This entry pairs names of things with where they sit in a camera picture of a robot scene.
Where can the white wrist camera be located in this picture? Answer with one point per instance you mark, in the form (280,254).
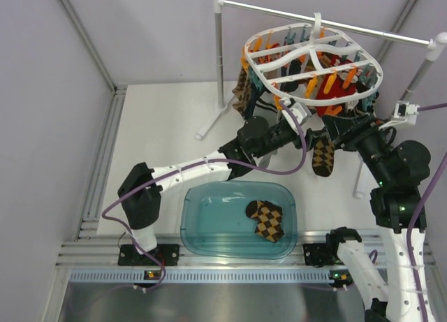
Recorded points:
(294,112)
(405,113)

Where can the white drying rack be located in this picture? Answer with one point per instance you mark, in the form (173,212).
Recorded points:
(434,46)

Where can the brown argyle sock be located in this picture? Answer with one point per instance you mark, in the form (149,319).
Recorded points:
(323,158)
(268,217)

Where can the teal plastic basin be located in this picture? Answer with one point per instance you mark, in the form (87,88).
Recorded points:
(214,222)

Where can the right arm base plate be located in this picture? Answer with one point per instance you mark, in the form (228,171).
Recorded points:
(319,255)

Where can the white oval clip hanger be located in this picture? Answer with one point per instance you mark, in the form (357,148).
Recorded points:
(312,64)

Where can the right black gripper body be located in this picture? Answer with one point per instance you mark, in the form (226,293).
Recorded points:
(370,140)

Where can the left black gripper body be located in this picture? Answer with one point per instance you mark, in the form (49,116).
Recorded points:
(282,137)

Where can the perforated cable duct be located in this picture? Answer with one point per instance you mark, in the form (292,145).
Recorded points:
(215,276)

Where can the brown patterned hanging sock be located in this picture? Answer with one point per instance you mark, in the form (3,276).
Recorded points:
(242,93)

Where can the brown argyle sock front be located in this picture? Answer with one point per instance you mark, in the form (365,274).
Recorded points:
(323,158)

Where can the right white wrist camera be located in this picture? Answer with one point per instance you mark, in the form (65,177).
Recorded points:
(405,113)

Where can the brown argyle sock back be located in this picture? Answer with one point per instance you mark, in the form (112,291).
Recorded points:
(268,217)

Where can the red sock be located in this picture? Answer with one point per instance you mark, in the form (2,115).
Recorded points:
(336,90)

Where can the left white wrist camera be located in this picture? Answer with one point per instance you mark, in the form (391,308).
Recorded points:
(294,112)

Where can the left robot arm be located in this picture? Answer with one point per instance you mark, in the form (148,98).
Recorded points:
(145,189)

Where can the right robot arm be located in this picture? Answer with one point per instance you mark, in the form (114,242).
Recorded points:
(399,211)

